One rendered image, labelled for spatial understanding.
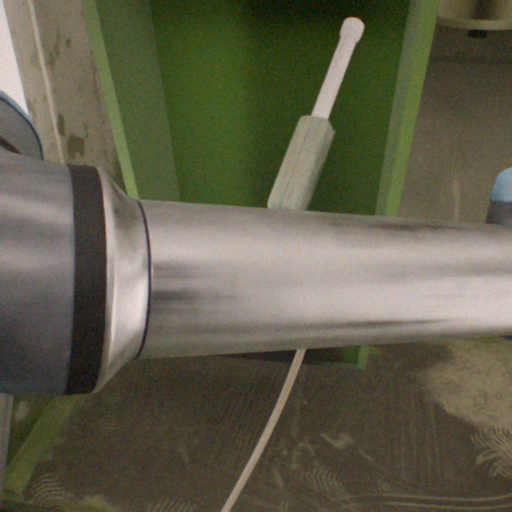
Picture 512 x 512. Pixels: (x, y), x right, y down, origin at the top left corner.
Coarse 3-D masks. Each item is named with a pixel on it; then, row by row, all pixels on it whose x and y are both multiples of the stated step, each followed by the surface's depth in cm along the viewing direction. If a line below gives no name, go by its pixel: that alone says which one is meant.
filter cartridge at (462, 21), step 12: (444, 0) 188; (456, 0) 183; (468, 0) 181; (480, 0) 180; (492, 0) 178; (504, 0) 177; (444, 12) 189; (456, 12) 185; (468, 12) 183; (480, 12) 181; (492, 12) 180; (504, 12) 179; (444, 24) 189; (456, 24) 185; (468, 24) 183; (480, 24) 181; (492, 24) 180; (504, 24) 180; (468, 36) 197; (480, 36) 195
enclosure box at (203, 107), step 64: (128, 0) 109; (192, 0) 120; (256, 0) 118; (320, 0) 116; (384, 0) 114; (128, 64) 111; (192, 64) 131; (256, 64) 128; (320, 64) 126; (384, 64) 124; (128, 128) 114; (192, 128) 143; (256, 128) 141; (384, 128) 136; (128, 192) 117; (192, 192) 159; (256, 192) 156; (320, 192) 152; (384, 192) 135
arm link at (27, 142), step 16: (0, 96) 34; (0, 112) 32; (16, 112) 35; (0, 128) 30; (16, 128) 32; (32, 128) 37; (16, 144) 30; (32, 144) 34; (0, 400) 41; (0, 416) 42; (0, 432) 43; (0, 448) 44; (0, 464) 45; (0, 480) 47; (0, 496) 48
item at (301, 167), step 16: (352, 32) 78; (352, 48) 78; (336, 64) 77; (336, 80) 76; (320, 96) 76; (320, 112) 75; (304, 128) 74; (320, 128) 73; (304, 144) 73; (320, 144) 73; (288, 160) 73; (304, 160) 73; (320, 160) 74; (288, 176) 73; (304, 176) 72; (272, 192) 73; (288, 192) 72; (304, 192) 72; (272, 208) 72; (288, 208) 71; (304, 208) 73
